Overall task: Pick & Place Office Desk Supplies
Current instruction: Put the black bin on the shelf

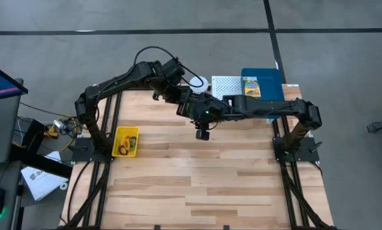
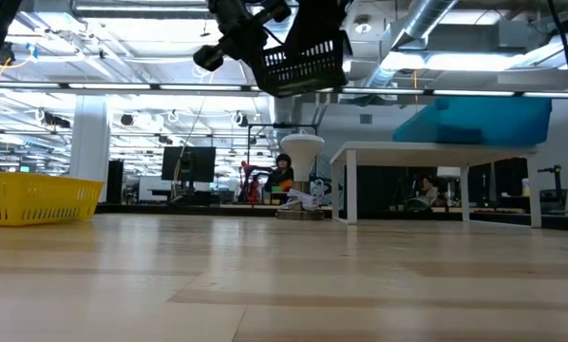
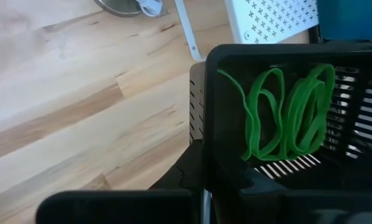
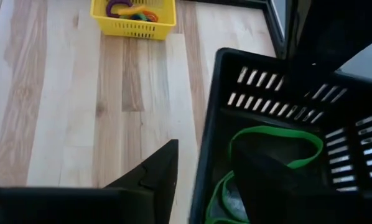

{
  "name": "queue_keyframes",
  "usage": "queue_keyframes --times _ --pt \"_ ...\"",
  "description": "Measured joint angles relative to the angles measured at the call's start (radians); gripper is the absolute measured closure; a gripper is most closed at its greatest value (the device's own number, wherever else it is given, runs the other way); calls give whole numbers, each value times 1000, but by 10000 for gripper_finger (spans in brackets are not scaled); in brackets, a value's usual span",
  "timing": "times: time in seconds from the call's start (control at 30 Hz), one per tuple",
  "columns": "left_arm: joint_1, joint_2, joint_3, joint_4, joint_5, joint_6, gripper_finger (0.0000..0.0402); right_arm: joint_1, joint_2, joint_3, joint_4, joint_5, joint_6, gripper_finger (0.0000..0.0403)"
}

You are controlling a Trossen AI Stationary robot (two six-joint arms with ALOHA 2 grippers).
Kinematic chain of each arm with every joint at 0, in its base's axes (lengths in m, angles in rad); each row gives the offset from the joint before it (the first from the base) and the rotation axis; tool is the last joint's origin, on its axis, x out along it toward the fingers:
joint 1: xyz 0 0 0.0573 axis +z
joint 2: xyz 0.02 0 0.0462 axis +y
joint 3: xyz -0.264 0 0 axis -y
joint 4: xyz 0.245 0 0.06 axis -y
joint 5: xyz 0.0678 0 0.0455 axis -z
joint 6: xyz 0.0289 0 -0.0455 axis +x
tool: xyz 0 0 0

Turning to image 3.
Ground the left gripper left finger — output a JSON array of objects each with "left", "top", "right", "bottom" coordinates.
[{"left": 35, "top": 141, "right": 205, "bottom": 224}]

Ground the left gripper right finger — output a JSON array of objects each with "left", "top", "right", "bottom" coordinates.
[{"left": 211, "top": 155, "right": 372, "bottom": 224}]

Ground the green rubber band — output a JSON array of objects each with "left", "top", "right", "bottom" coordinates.
[
  {"left": 247, "top": 67, "right": 287, "bottom": 161},
  {"left": 282, "top": 63, "right": 336, "bottom": 158},
  {"left": 217, "top": 68, "right": 256, "bottom": 161},
  {"left": 290, "top": 79, "right": 327, "bottom": 155}
]

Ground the black mesh basket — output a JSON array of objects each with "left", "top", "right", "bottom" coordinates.
[{"left": 188, "top": 42, "right": 372, "bottom": 200}]

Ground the teal plastic bin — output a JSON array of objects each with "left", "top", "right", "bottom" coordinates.
[{"left": 316, "top": 0, "right": 372, "bottom": 42}]

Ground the white perforated metal shelf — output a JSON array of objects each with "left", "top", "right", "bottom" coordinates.
[{"left": 173, "top": 0, "right": 320, "bottom": 62}]

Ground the white bulb table lamp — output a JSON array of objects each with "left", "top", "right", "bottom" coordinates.
[{"left": 93, "top": 0, "right": 143, "bottom": 18}]

